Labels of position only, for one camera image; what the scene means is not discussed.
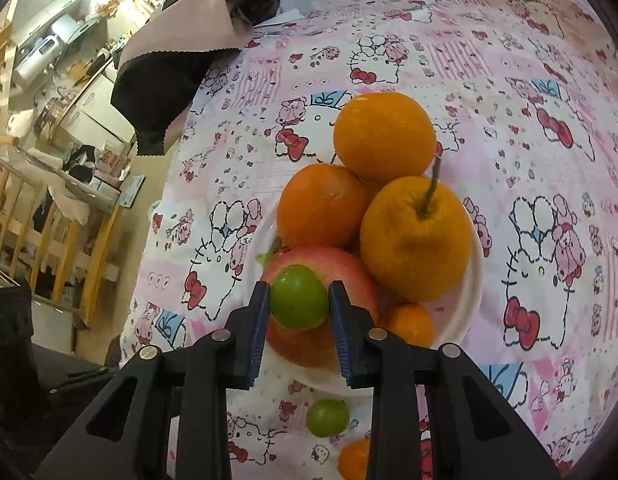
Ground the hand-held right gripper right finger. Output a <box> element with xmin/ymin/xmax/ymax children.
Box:
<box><xmin>329</xmin><ymin>280</ymin><xmax>562</xmax><ymax>480</ymax></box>

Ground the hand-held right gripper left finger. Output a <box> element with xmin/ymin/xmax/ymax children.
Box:
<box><xmin>36</xmin><ymin>281</ymin><xmax>271</xmax><ymax>480</ymax></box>

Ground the green grape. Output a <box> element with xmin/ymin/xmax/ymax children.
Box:
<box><xmin>269</xmin><ymin>264</ymin><xmax>331</xmax><ymax>332</ymax></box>
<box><xmin>306</xmin><ymin>398</ymin><xmax>351</xmax><ymax>438</ymax></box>

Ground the orange with stem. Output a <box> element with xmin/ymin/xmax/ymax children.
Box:
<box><xmin>360</xmin><ymin>156</ymin><xmax>474</xmax><ymax>303</ymax></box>

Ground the white plate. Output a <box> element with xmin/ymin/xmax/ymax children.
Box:
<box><xmin>259</xmin><ymin>200</ymin><xmax>484</xmax><ymax>398</ymax></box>

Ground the red apple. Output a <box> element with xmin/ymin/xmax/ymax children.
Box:
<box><xmin>259</xmin><ymin>245</ymin><xmax>381</xmax><ymax>368</ymax></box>

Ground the small mandarin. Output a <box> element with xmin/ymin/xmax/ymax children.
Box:
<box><xmin>378</xmin><ymin>301</ymin><xmax>436</xmax><ymax>348</ymax></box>
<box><xmin>337</xmin><ymin>438</ymin><xmax>372</xmax><ymax>480</ymax></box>

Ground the wooden chair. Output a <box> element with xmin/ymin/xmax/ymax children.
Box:
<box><xmin>0</xmin><ymin>132</ymin><xmax>125</xmax><ymax>328</ymax></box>

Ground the black fabric seat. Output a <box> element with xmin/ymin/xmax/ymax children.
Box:
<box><xmin>0</xmin><ymin>285</ymin><xmax>122</xmax><ymax>480</ymax></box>

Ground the black and pink cloth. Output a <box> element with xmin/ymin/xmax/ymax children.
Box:
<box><xmin>110</xmin><ymin>0</ymin><xmax>245</xmax><ymax>157</ymax></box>

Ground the white kitchen cabinet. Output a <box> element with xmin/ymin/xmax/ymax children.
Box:
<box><xmin>54</xmin><ymin>60</ymin><xmax>137</xmax><ymax>156</ymax></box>

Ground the pink cartoon printed tablecloth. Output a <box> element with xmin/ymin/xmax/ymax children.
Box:
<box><xmin>119</xmin><ymin>0</ymin><xmax>618</xmax><ymax>480</ymax></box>

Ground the white paper sheet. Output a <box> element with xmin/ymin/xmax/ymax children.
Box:
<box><xmin>254</xmin><ymin>7</ymin><xmax>302</xmax><ymax>28</ymax></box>

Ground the white kitchen appliance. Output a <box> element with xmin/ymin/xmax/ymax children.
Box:
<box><xmin>12</xmin><ymin>35</ymin><xmax>60</xmax><ymax>91</ymax></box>

